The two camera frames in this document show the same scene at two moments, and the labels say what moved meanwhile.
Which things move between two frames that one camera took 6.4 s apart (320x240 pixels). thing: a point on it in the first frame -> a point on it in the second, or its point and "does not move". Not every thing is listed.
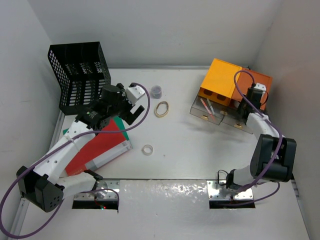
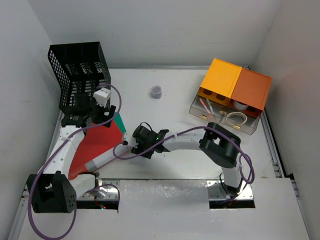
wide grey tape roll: [236, 104] does not move
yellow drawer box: [218, 84] does not move
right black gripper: [240, 106] -> [139, 150]
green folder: [65, 130] does not move
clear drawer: [208, 110] does not move
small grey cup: [156, 92] does not move
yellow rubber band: [159, 103] -> [245, 115]
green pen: [210, 106] does not move
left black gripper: [122, 97] -> [102, 117]
